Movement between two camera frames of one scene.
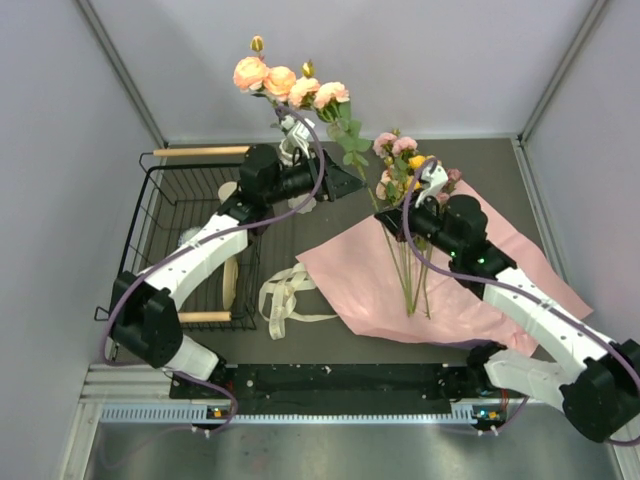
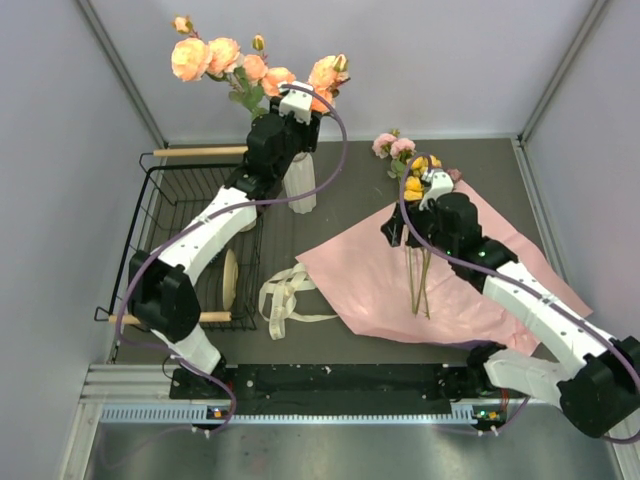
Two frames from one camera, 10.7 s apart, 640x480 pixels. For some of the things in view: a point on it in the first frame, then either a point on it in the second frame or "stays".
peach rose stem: [329, 101] -> [327, 76]
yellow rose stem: [419, 162] -> [421, 294]
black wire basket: [175, 199] stays
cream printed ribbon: [277, 299] stays
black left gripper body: [299, 179] -> [299, 137]
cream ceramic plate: [230, 281] stays
